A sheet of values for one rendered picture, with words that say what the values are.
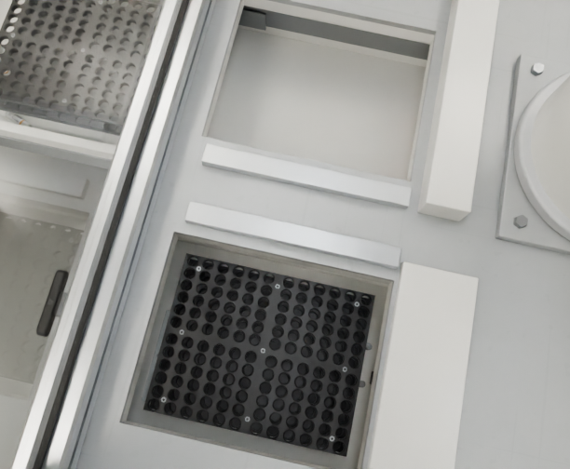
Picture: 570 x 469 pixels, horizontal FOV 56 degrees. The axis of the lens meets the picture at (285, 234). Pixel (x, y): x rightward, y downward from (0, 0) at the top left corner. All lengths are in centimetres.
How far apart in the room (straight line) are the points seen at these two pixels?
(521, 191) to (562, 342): 17
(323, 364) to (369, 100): 38
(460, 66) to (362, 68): 20
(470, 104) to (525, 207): 13
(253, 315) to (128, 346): 14
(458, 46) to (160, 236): 40
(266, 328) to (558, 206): 34
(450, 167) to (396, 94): 23
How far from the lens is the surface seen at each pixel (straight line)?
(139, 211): 56
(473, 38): 68
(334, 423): 61
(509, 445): 61
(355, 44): 81
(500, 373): 61
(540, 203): 63
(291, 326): 61
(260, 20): 81
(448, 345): 58
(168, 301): 69
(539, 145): 63
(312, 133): 75
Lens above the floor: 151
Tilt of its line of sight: 75 degrees down
